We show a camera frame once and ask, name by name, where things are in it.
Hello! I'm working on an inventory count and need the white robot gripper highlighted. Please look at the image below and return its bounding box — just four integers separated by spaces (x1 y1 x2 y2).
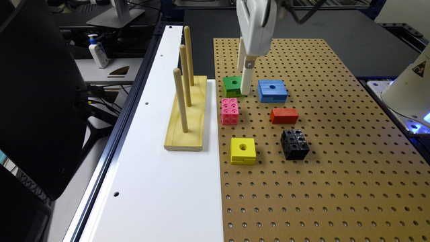
236 0 277 95

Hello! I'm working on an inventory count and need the pink studded cube block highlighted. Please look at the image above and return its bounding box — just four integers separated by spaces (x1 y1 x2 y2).
221 98 239 125

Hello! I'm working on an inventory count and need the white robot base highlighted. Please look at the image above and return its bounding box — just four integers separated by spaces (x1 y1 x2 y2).
367 47 429 136

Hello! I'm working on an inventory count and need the green block with hole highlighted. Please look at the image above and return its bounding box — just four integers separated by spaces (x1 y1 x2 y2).
222 76 243 97

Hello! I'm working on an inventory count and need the blue block with hole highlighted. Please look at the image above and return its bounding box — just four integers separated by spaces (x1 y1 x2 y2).
257 80 288 103

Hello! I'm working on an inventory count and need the red rectangular block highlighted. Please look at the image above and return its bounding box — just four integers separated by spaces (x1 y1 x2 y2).
270 108 299 124

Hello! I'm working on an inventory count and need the middle wooden peg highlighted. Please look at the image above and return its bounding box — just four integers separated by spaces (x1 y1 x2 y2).
179 44 191 107

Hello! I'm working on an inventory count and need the wooden peg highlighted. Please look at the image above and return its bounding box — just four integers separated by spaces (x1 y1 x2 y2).
179 44 191 107
183 26 194 86
173 68 188 133

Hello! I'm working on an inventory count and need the rear wooden peg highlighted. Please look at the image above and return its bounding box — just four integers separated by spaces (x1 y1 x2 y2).
183 26 194 86

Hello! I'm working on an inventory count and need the front wooden peg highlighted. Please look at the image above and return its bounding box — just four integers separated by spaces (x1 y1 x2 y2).
173 68 188 133

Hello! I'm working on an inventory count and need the yellow block with hole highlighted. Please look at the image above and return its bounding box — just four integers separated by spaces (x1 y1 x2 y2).
230 138 256 165

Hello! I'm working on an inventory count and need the black studded cube block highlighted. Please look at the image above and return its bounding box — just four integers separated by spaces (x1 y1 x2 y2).
280 129 309 160

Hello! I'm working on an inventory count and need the wooden peg stand base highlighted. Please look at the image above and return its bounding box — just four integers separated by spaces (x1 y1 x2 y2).
164 76 207 151

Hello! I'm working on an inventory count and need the brown perforated pegboard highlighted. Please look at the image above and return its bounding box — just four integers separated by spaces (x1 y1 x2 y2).
218 38 429 241

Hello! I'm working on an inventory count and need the grey monitor stand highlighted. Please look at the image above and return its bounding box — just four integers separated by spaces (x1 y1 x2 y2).
86 0 145 28

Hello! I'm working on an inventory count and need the white pump lotion bottle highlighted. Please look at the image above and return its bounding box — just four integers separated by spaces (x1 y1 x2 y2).
88 34 109 69

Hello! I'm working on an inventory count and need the white board panel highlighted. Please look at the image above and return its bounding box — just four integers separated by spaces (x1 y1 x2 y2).
64 26 223 241

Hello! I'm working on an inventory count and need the black office chair back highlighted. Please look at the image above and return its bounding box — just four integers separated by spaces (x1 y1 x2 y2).
1 0 90 200

